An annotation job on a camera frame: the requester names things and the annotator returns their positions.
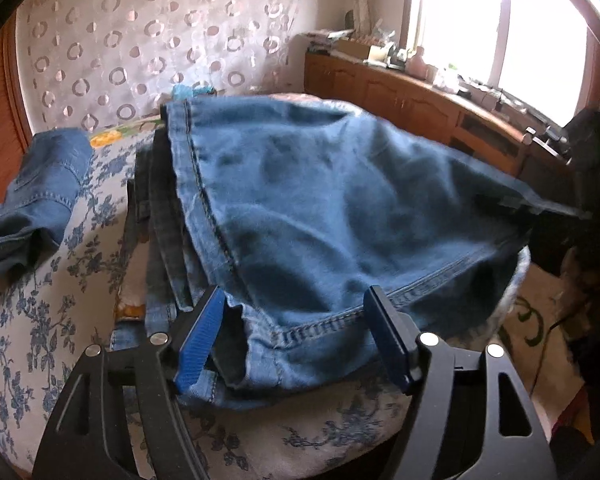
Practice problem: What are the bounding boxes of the black cable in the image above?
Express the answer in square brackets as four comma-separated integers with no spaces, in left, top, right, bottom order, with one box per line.
[527,305,581,397]

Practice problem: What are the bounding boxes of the wooden wardrobe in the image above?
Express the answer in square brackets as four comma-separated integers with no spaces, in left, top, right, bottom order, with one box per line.
[0,25,35,213]

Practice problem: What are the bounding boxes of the light blue denim pants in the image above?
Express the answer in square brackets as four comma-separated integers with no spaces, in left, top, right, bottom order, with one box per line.
[0,129,95,281]

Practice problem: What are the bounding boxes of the wooden cabinet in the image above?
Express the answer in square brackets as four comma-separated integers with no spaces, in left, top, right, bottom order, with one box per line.
[304,51,578,183]

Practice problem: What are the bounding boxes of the pink bottle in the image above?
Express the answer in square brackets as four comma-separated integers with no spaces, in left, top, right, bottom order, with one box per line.
[406,46,429,77]

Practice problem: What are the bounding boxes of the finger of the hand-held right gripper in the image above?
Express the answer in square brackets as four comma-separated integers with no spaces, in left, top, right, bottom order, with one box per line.
[497,194,592,222]

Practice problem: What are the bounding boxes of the circle-patterned sheer cloth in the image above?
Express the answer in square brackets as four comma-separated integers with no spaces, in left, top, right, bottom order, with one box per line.
[17,0,352,135]

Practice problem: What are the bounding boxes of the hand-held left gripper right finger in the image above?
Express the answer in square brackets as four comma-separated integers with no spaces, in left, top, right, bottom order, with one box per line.
[363,285,553,480]

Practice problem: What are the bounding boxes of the cardboard box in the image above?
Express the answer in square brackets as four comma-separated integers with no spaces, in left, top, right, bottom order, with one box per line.
[336,37,375,59]

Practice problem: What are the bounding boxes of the white blue-flowered bed sheet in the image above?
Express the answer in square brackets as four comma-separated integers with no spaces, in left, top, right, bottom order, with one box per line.
[0,132,533,480]

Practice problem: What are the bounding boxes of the small teal cloth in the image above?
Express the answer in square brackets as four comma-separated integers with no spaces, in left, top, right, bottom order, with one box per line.
[171,84,217,105]

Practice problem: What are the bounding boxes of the window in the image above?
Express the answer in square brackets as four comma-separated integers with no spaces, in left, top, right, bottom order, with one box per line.
[400,0,600,128]

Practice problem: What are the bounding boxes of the dark denim pants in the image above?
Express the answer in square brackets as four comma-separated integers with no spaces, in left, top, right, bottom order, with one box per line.
[109,127,221,356]

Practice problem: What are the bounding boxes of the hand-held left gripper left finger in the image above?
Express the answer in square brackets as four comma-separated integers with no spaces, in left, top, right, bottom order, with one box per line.
[32,285,227,480]

